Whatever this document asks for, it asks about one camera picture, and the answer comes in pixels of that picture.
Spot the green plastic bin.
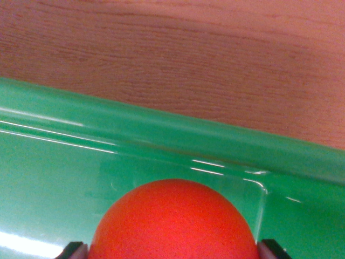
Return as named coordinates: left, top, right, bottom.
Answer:
left=0, top=77, right=345, bottom=259

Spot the orange fruit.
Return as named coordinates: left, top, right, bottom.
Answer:
left=87, top=178, right=260, bottom=259

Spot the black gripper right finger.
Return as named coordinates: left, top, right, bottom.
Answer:
left=257, top=238, right=293, bottom=259

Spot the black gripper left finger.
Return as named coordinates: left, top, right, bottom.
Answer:
left=54, top=241, right=89, bottom=259

